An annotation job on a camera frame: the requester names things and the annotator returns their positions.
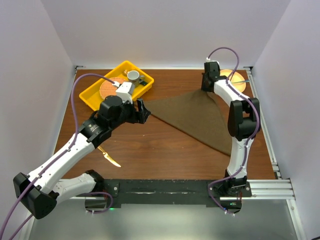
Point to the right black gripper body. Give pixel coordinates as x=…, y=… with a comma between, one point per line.
x=203, y=85

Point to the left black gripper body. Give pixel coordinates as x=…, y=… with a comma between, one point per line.
x=128, y=113

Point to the brown cloth napkin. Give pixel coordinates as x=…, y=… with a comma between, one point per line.
x=197, y=115

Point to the gold butter knife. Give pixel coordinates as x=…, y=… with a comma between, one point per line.
x=108, y=157

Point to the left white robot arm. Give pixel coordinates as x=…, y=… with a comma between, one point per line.
x=40, y=191

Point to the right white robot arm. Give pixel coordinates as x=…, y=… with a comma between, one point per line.
x=243, y=124

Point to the yellow round plate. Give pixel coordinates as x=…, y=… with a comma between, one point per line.
x=235, y=78

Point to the small green object in tray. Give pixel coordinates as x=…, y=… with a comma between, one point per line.
x=143, y=83

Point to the orange woven coaster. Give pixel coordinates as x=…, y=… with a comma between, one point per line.
x=107, y=89

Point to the iridescent fork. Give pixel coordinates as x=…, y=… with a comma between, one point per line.
x=240, y=82

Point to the grey ceramic mug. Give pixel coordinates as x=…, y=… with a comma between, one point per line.
x=135, y=78

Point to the yellow plastic tray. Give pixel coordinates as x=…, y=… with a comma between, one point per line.
x=91, y=96

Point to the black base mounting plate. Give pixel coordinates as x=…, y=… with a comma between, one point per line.
x=211, y=193

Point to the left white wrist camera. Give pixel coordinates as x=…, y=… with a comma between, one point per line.
x=124, y=91

